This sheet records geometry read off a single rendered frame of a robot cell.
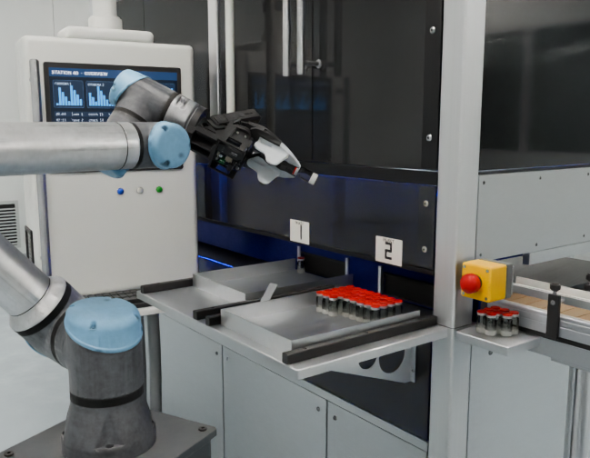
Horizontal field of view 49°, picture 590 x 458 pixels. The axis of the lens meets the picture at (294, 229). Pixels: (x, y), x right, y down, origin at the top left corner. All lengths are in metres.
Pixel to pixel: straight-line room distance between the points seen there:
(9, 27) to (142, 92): 5.48
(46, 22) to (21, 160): 5.81
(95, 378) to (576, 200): 1.20
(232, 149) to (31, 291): 0.41
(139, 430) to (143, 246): 1.04
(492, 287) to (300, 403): 0.78
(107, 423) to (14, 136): 0.45
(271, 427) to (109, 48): 1.22
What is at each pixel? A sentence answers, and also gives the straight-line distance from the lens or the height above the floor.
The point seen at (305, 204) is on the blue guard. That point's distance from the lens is 1.75.
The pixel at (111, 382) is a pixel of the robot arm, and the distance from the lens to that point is 1.07.
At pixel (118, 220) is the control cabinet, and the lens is 2.04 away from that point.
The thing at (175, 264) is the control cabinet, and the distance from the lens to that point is 2.12.
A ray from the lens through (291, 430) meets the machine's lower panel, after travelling 1.99.
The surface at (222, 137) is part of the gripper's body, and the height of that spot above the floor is 1.28.
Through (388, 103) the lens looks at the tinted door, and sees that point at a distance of 1.52.
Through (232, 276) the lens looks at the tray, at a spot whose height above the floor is 0.89.
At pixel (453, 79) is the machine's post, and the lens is 1.38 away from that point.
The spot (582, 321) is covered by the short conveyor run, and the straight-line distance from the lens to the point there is 1.38.
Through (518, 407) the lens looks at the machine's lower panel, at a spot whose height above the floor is 0.64.
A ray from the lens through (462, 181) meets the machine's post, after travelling 1.38.
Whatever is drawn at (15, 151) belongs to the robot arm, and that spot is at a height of 1.27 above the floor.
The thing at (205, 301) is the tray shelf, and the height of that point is 0.88.
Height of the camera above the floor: 1.31
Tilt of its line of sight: 9 degrees down
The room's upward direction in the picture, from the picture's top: straight up
